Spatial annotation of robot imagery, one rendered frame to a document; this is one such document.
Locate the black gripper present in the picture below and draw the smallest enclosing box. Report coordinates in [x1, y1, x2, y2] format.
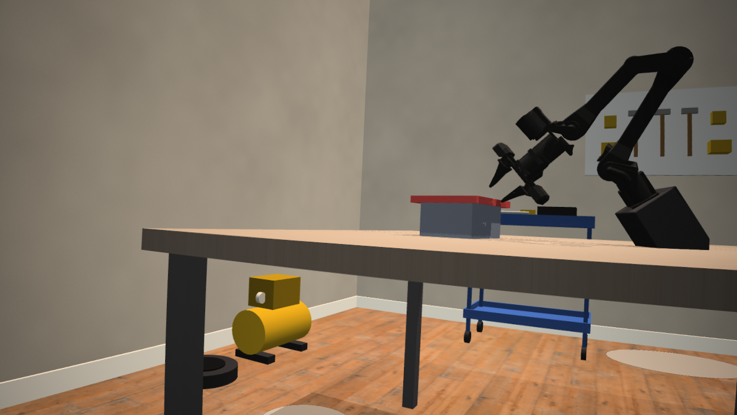
[489, 143, 550, 205]

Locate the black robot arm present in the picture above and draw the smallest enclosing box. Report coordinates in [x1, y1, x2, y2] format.
[516, 46, 693, 209]

